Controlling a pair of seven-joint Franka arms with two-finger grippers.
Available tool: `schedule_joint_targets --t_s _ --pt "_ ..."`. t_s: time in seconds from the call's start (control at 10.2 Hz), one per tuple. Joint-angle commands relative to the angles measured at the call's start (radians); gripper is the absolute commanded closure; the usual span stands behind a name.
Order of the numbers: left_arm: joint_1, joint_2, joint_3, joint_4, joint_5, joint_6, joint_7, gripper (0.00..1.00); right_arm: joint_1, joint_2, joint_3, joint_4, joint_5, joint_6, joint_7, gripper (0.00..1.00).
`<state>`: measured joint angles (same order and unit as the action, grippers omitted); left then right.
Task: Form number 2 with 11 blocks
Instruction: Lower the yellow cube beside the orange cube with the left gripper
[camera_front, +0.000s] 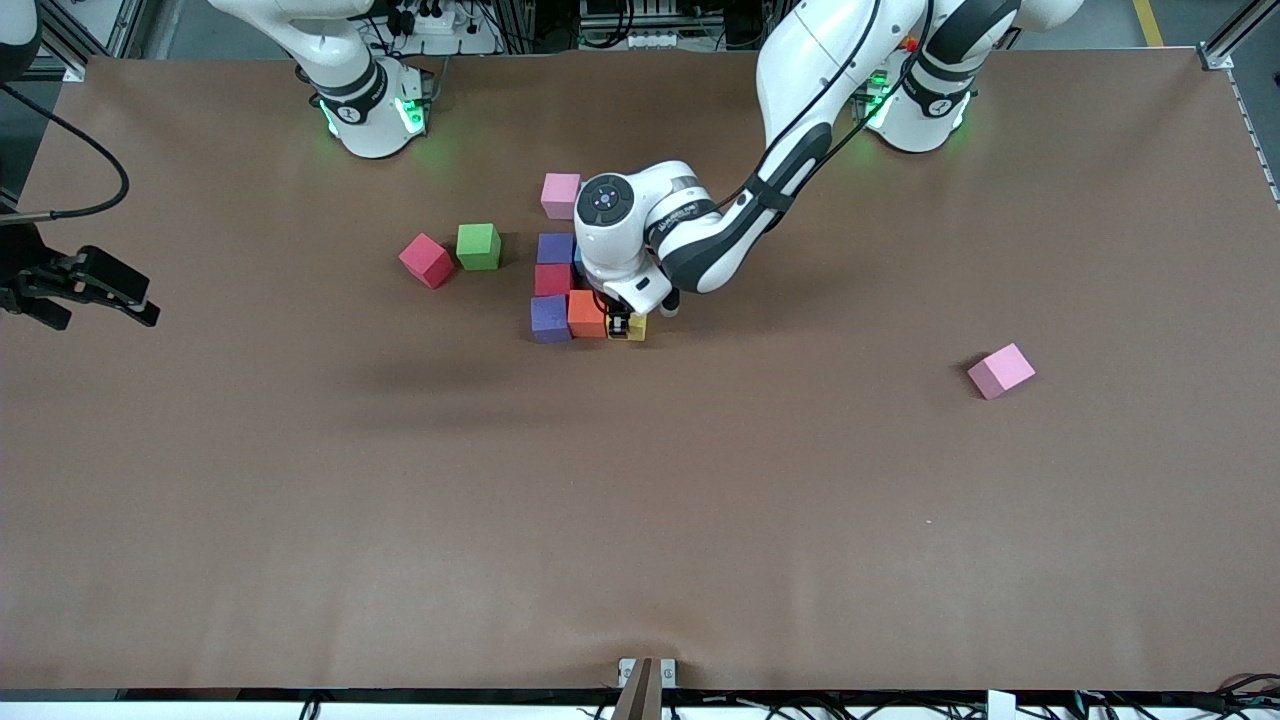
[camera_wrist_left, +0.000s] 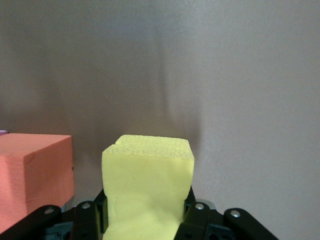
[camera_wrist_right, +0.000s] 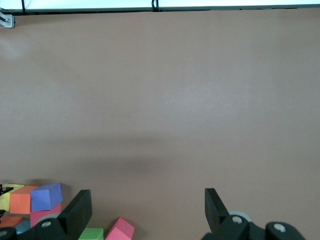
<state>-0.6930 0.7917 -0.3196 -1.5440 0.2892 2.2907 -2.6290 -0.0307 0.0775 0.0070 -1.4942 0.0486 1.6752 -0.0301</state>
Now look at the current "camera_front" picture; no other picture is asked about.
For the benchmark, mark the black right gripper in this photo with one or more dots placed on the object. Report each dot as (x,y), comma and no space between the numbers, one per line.
(22,268)

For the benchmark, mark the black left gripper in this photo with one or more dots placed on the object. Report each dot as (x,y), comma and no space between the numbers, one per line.
(612,317)

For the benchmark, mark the yellow foam cube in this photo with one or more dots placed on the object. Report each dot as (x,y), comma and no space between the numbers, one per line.
(637,328)

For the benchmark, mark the orange foam cube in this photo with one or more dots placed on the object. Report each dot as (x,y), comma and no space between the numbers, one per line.
(585,315)

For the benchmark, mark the purple foam cube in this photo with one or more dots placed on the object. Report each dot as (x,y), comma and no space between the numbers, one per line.
(550,320)
(555,247)

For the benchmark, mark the red foam cube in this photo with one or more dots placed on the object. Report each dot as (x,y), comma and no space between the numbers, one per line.
(427,262)
(553,280)

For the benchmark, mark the pink foam cube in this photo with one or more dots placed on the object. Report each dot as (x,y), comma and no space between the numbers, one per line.
(561,196)
(1000,371)

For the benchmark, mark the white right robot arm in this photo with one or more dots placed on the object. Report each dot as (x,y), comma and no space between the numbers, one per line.
(365,115)

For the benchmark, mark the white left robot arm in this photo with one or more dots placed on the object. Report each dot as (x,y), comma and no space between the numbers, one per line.
(820,60)

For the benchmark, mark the green foam cube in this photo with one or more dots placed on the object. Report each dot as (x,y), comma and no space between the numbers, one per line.
(478,247)

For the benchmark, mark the brown table cover sheet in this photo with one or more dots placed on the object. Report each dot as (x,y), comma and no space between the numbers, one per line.
(640,560)

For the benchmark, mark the white electrical box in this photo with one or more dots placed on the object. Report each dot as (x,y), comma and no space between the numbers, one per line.
(650,40)

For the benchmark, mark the white power strip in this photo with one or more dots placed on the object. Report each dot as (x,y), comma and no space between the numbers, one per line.
(445,40)

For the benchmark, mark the aluminium frame profile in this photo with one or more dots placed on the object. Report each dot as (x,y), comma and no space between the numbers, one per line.
(90,35)
(1218,52)

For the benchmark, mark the silver bracket with brown post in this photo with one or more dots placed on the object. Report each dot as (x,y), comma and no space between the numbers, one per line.
(645,690)

